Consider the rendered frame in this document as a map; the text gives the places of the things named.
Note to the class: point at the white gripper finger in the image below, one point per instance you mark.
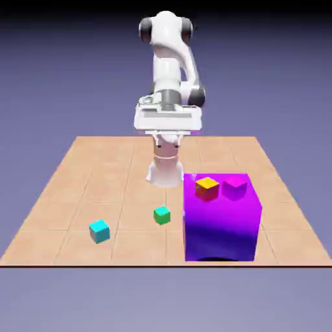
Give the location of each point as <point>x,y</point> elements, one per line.
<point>157,141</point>
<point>177,141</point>

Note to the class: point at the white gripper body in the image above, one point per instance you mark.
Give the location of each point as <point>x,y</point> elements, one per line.
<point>167,120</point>

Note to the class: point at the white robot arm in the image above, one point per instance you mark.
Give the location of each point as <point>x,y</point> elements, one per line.
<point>166,46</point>

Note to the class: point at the small orange cube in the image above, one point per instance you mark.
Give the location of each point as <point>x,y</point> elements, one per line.
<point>206,189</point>

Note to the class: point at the small magenta cube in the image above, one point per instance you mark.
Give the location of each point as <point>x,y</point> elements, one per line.
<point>234,188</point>

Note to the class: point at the small green cube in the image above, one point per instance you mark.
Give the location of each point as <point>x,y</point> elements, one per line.
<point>162,215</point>

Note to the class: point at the small cyan cube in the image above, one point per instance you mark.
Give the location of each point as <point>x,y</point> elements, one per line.
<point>99,231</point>

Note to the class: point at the large purple box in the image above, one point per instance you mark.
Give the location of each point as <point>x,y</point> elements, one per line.
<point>221,223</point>

